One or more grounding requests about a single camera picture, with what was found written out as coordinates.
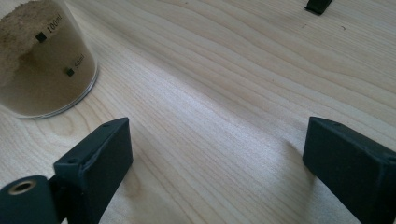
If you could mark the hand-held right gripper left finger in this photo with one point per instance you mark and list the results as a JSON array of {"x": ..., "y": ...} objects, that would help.
[{"x": 99, "y": 161}]

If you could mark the silver round lid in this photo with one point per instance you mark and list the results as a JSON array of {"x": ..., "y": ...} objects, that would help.
[{"x": 46, "y": 87}]

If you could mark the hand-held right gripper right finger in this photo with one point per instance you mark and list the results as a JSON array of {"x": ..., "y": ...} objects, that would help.
[{"x": 351, "y": 168}]

